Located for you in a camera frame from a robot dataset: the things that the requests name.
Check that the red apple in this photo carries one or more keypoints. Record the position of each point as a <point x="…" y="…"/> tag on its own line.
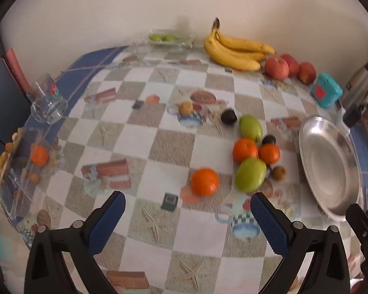
<point x="293" y="63"/>
<point x="276" y="67"/>
<point x="306" y="73"/>

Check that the clear plastic fruit bag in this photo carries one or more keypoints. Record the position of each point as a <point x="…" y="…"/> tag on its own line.
<point x="168" y="44"/>

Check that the teal toy house box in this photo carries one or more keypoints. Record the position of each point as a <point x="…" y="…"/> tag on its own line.
<point x="325" y="90"/>

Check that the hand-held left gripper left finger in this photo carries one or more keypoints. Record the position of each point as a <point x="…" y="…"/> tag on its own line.
<point x="105" y="223"/>

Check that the black charger block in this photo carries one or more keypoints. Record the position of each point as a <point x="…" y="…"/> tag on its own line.
<point x="352" y="117"/>

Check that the clear glass mug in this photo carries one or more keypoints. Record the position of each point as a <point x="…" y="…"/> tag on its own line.
<point x="47" y="104"/>

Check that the steel thermos jug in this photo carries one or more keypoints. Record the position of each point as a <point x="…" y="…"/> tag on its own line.
<point x="360" y="82"/>

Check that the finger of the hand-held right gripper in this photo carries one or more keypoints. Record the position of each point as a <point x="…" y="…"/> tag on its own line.
<point x="360" y="223"/>

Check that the dark blue panel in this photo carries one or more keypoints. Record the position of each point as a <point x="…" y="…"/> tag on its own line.
<point x="3" y="113"/>

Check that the dark purple fruit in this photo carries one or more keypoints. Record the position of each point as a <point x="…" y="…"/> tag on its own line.
<point x="268" y="140"/>
<point x="228" y="117"/>

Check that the brown longan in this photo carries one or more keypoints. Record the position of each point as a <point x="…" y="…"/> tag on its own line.
<point x="279" y="172"/>
<point x="186" y="108"/>

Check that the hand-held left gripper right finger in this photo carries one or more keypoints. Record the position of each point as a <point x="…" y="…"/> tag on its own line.
<point x="268" y="223"/>

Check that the small boxed orange mandarin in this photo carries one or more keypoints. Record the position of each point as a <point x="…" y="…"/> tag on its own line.
<point x="39" y="155"/>

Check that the small green fruit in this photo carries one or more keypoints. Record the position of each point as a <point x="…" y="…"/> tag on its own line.
<point x="155" y="37"/>
<point x="169" y="38"/>

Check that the printed checkered tablecloth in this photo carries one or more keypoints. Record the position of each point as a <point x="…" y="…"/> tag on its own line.
<point x="171" y="147"/>

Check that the yellow banana bunch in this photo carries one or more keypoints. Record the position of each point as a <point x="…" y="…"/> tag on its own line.
<point x="233" y="58"/>

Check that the round steel plate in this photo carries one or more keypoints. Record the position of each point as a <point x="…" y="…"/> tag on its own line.
<point x="328" y="165"/>

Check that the large green jujube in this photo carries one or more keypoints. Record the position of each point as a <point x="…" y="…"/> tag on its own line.
<point x="250" y="127"/>
<point x="250" y="174"/>

